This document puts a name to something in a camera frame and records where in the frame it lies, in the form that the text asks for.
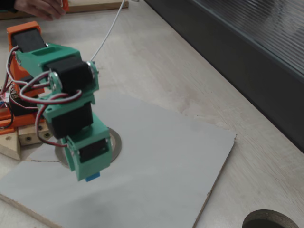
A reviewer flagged striped wrist servo wire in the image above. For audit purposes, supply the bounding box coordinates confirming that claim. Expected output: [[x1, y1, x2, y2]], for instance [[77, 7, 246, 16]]
[[6, 45, 83, 106]]

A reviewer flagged grey faced wooden board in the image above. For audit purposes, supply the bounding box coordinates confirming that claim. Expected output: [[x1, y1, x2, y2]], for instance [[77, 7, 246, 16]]
[[0, 92, 238, 228]]

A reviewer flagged red controller board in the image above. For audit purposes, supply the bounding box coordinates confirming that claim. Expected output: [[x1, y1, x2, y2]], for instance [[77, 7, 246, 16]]
[[0, 92, 10, 111]]

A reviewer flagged wooden wedge piece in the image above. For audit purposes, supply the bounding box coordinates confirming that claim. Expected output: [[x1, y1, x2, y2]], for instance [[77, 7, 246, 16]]
[[0, 129, 22, 161]]

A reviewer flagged orange controller board holder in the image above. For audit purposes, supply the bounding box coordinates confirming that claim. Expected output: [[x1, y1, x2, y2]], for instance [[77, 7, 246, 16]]
[[0, 111, 15, 136]]

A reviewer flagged grey ring of tape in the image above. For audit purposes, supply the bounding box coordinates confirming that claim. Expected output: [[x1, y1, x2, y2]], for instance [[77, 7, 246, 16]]
[[55, 127, 122, 167]]

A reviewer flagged wooden base block with screws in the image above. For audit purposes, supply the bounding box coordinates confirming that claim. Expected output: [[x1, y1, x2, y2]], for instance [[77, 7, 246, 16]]
[[18, 123, 54, 146]]

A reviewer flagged person's hand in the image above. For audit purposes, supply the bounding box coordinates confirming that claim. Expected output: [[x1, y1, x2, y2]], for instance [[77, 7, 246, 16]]
[[13, 0, 66, 21]]

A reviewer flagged white usb cable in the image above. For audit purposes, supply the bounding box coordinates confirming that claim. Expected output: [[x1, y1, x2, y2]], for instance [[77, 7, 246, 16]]
[[91, 0, 126, 61]]

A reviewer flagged thin wooden batten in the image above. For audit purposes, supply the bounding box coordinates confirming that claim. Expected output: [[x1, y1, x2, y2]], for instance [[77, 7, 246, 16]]
[[0, 0, 129, 20]]

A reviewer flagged blue cube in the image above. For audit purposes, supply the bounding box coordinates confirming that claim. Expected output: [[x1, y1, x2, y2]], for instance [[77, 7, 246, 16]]
[[85, 171, 101, 183]]

